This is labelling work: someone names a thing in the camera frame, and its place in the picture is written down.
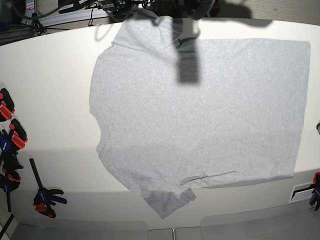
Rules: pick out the blue bar clamp left edge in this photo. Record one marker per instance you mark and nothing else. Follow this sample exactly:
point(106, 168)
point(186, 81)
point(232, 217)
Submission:
point(9, 164)

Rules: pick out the blue clamp right edge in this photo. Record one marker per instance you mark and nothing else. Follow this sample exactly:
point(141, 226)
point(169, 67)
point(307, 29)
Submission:
point(315, 198)

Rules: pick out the white black label card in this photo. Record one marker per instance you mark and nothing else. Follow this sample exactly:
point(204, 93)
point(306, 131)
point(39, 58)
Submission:
point(301, 192)

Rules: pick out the grey T-shirt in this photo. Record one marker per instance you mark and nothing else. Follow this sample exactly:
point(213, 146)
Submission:
point(182, 113)

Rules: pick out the blue orange bar clamp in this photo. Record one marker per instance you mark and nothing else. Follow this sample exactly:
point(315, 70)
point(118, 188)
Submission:
point(45, 198)

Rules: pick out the orange black clamp lower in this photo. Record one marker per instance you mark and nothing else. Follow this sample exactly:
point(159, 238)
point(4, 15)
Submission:
point(17, 135)

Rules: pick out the orange black clamp upper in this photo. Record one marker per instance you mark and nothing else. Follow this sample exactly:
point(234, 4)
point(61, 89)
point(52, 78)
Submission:
point(7, 106)

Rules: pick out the aluminium frame rail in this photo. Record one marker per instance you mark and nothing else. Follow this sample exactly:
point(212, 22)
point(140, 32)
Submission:
point(13, 32)

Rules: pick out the black camera mount overhead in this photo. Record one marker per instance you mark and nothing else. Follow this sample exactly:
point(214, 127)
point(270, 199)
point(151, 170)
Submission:
point(193, 9)

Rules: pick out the orange black clamp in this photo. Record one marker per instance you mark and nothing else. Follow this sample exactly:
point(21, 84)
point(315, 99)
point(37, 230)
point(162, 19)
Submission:
point(17, 135)
point(7, 106)

